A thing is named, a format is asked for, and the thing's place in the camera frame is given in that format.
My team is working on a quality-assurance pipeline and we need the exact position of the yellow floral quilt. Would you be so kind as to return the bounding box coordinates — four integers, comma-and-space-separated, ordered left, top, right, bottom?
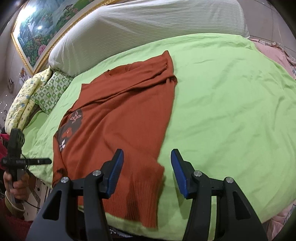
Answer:
4, 67, 53, 135

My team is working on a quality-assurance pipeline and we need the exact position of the pink floral blanket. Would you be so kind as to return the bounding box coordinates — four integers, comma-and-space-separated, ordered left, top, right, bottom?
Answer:
250, 39, 295, 79

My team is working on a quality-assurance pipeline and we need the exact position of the red knit left sleeve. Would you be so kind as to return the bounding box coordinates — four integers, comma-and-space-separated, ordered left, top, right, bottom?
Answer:
1, 197, 32, 240

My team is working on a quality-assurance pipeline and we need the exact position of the person's left hand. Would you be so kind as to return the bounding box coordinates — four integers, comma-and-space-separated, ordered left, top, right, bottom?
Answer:
3, 171, 29, 201

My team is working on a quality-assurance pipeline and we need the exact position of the rust orange knit sweater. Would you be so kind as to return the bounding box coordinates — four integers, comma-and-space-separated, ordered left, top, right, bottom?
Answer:
52, 51, 177, 228

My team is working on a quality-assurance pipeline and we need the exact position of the gold framed landscape painting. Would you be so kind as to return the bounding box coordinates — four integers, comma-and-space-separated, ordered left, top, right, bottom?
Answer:
11, 0, 117, 74

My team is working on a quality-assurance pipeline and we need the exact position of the green white patterned pillow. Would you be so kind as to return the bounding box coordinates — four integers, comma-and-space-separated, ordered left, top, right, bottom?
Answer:
31, 71, 73, 114

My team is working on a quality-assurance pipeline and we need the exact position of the white striped bolster pillow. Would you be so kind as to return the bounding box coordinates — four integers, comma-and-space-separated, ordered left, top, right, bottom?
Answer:
48, 0, 250, 77

